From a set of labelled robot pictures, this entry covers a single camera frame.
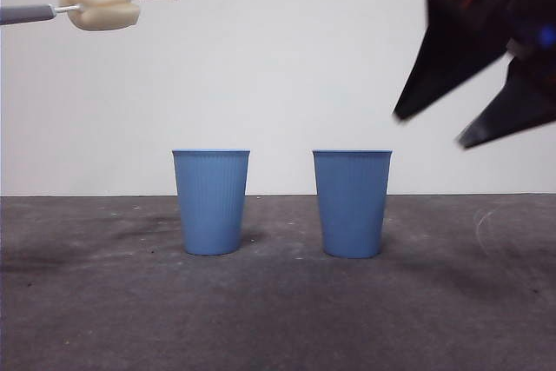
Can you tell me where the cup brush with sponge head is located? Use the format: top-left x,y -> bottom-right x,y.
0,0 -> 142,32

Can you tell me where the blue ribbed plastic cup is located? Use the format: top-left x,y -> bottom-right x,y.
171,149 -> 252,256
311,149 -> 394,259

